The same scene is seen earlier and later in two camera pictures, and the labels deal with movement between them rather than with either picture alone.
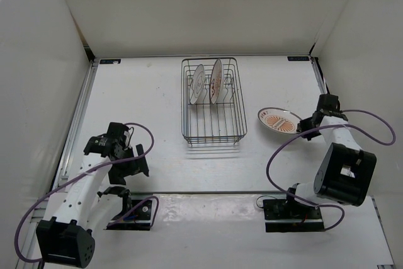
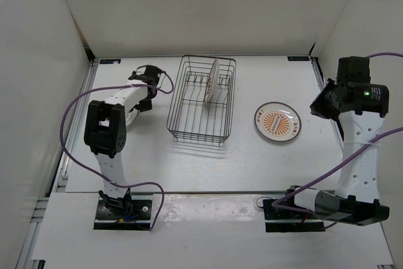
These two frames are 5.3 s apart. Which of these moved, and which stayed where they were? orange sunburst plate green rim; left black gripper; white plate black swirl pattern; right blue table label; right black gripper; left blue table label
Moved: left black gripper; orange sunburst plate green rim; right black gripper; white plate black swirl pattern
Stayed: right blue table label; left blue table label
